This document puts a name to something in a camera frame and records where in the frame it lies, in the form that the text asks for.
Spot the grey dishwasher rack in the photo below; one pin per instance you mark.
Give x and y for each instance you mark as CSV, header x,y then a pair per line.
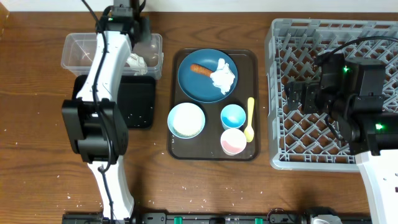
x,y
299,141

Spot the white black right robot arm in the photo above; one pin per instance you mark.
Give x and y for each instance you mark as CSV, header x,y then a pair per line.
x,y
371,134

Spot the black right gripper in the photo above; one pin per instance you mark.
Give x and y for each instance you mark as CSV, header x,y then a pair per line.
x,y
310,98

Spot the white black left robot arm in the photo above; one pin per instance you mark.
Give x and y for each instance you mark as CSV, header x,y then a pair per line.
x,y
104,155

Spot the black rectangular tray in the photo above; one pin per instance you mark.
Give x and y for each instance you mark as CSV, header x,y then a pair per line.
x,y
132,108

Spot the dark blue plate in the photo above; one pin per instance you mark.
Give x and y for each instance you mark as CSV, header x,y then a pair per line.
x,y
200,87

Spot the white tissue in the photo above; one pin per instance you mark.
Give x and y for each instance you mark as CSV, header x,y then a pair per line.
x,y
223,77

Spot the white napkin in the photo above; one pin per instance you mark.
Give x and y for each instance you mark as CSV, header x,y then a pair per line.
x,y
137,64

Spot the light blue rice bowl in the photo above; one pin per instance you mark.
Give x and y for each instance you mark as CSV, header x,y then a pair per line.
x,y
186,120

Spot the dark brown serving tray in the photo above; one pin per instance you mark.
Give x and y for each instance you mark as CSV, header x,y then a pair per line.
x,y
206,146

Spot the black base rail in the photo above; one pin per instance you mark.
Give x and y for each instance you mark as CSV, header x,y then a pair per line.
x,y
277,215

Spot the clear plastic waste bin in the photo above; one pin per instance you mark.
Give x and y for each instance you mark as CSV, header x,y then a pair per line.
x,y
79,52

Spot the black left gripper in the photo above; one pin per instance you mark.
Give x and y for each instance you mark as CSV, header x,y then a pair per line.
x,y
144,30

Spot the pink cup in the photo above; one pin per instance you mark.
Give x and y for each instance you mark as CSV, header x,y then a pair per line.
x,y
233,141

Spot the orange carrot piece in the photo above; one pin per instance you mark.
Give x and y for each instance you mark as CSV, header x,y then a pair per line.
x,y
200,70

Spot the light blue cup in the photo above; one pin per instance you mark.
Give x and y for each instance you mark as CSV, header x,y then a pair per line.
x,y
232,116

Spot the yellow plastic spoon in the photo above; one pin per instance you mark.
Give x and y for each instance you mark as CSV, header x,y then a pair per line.
x,y
249,131

